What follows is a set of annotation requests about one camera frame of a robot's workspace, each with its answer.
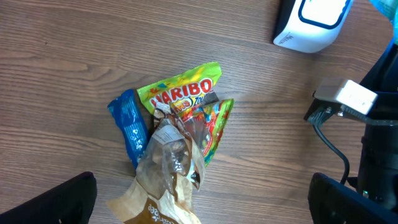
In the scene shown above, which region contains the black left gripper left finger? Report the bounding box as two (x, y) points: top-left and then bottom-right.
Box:
(1, 172), (98, 224)

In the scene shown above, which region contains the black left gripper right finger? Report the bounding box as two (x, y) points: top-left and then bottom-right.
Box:
(308, 172), (397, 224)

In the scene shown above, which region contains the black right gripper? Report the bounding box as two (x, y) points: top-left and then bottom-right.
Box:
(303, 43), (397, 126)

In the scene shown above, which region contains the blue snack packet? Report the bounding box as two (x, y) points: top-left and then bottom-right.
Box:
(108, 89), (149, 169)

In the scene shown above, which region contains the brown nut snack bag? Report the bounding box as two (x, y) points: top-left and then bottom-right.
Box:
(107, 103), (205, 224)

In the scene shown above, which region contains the green Haribo candy bag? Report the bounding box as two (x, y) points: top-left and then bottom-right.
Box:
(137, 62), (234, 166)

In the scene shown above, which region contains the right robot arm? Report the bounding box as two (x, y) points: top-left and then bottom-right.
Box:
(304, 42), (397, 212)

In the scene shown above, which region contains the white barcode scanner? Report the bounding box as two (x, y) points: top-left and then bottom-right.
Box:
(273, 0), (353, 54)

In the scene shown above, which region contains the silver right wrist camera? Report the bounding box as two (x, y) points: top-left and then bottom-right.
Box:
(314, 78), (378, 115)

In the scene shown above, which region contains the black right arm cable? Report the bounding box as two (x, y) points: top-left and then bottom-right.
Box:
(310, 123), (351, 186)

